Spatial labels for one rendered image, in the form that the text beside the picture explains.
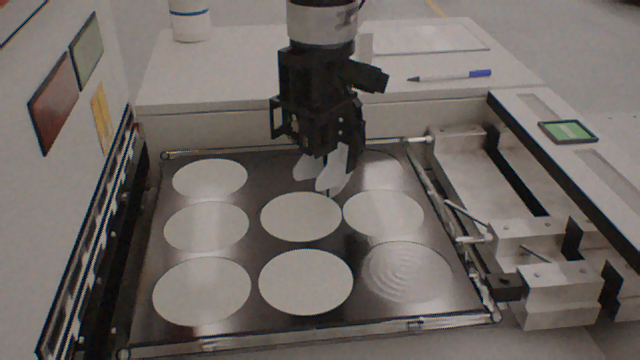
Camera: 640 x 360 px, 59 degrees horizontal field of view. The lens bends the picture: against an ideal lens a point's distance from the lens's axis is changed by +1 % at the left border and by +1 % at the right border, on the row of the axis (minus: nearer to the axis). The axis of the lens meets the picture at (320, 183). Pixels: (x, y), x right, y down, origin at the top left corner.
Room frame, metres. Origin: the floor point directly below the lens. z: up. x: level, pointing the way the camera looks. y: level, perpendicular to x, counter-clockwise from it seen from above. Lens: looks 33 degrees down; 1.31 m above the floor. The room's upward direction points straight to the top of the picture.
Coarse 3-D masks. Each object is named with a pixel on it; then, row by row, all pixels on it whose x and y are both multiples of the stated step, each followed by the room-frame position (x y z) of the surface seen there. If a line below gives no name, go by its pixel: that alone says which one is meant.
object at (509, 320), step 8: (504, 304) 0.45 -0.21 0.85; (504, 312) 0.45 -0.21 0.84; (512, 312) 0.45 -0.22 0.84; (504, 320) 0.45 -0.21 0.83; (512, 320) 0.45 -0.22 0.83; (456, 328) 0.44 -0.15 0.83; (464, 328) 0.44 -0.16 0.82; (472, 328) 0.44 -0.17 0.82; (480, 328) 0.44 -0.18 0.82; (384, 336) 0.43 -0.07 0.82; (392, 336) 0.43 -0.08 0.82; (400, 336) 0.43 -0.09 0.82; (296, 344) 0.42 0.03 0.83; (304, 344) 0.42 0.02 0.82; (312, 344) 0.42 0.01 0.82; (320, 344) 0.42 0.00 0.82; (224, 352) 0.41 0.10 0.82; (232, 352) 0.41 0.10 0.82; (240, 352) 0.41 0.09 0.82
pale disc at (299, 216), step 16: (304, 192) 0.60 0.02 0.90; (272, 208) 0.57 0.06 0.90; (288, 208) 0.57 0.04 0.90; (304, 208) 0.57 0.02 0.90; (320, 208) 0.57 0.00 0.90; (336, 208) 0.57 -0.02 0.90; (272, 224) 0.54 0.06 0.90; (288, 224) 0.54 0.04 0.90; (304, 224) 0.54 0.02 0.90; (320, 224) 0.53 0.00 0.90; (336, 224) 0.53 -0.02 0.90; (304, 240) 0.51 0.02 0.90
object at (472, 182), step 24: (432, 168) 0.74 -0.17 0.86; (456, 168) 0.70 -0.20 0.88; (480, 168) 0.70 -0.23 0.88; (456, 192) 0.64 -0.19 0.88; (480, 192) 0.63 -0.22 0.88; (504, 192) 0.63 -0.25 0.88; (480, 216) 0.58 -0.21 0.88; (504, 216) 0.58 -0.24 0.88; (528, 216) 0.58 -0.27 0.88; (504, 264) 0.49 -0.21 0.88; (528, 264) 0.49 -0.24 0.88; (528, 312) 0.41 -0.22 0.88; (552, 312) 0.42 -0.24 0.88; (576, 312) 0.42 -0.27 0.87
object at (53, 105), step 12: (60, 72) 0.48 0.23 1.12; (48, 84) 0.44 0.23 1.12; (60, 84) 0.47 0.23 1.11; (72, 84) 0.50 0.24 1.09; (48, 96) 0.44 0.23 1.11; (60, 96) 0.46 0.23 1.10; (72, 96) 0.49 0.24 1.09; (36, 108) 0.41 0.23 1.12; (48, 108) 0.43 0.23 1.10; (60, 108) 0.46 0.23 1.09; (48, 120) 0.42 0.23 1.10; (60, 120) 0.45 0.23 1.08; (48, 132) 0.41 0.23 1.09; (48, 144) 0.41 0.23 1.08
